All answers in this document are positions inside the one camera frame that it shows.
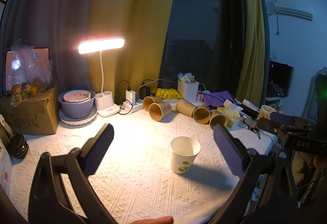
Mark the white paper cup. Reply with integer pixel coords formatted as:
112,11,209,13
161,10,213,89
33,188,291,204
170,137,201,174

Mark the brown paper cup far right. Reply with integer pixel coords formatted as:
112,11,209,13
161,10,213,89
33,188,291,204
209,110,228,129

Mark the brown paper cup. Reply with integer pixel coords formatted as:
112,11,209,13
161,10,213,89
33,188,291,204
176,98,197,118
209,110,228,129
193,105,211,124
143,96,162,111
149,103,172,122

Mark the brown paper cup right middle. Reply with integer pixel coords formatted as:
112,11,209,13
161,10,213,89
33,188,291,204
193,105,211,124

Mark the brown paper cup front left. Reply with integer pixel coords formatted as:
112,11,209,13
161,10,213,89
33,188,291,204
149,103,172,122

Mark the brown paper cup rear left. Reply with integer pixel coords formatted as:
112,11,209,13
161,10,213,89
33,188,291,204
143,96,162,111

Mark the white bear mug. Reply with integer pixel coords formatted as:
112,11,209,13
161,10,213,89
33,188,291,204
258,105,277,119

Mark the black monitor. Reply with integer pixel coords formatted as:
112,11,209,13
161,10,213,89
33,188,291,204
266,61,294,98

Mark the white tube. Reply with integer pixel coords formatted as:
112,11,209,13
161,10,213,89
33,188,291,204
242,99,260,112

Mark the yellow curtain right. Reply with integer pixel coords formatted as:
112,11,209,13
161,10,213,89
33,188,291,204
236,0,265,105

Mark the yellow curtain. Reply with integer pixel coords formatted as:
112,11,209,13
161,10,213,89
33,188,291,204
236,0,265,105
87,0,173,103

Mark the yellow tissue pack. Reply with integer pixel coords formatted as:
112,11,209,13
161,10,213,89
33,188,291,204
217,100,242,128

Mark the black round lens cap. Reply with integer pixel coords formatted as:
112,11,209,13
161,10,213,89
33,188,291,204
8,134,29,159

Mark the purple cloth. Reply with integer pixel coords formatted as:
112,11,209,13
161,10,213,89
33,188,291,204
203,91,235,107

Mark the white plate under bowl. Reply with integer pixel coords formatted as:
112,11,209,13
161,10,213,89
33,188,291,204
58,106,97,126

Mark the cardboard box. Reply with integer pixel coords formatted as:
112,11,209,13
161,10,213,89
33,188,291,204
1,88,59,136

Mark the white textured tablecloth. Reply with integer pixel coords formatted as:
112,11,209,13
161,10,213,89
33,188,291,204
8,101,279,224

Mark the purple bowl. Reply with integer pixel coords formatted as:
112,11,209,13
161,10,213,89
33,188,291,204
58,90,95,118

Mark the white lattice basket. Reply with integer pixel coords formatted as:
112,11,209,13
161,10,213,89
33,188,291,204
177,80,199,102

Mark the white air conditioner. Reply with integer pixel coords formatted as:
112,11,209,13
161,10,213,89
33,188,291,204
266,0,314,21

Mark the pink inner bowl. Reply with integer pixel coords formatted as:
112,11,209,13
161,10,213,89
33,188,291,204
63,90,91,103

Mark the white desk lamp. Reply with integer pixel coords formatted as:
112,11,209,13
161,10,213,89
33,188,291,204
78,36,125,118

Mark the yellow snack bag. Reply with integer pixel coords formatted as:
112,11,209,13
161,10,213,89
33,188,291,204
155,88,182,100

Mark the white power strip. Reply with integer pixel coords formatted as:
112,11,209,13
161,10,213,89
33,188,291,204
120,100,143,114

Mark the plastic bag of oranges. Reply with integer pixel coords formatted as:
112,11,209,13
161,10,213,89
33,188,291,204
10,40,53,108

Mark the white charger plug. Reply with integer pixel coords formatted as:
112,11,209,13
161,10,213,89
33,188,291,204
125,90,136,105

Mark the black power adapter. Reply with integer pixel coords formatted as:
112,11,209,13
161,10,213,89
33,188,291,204
139,86,151,100

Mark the yellow curtain left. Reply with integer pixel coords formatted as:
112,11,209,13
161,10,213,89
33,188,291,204
87,0,173,103

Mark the grey curtain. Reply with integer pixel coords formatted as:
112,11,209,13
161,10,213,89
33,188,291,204
1,0,91,92

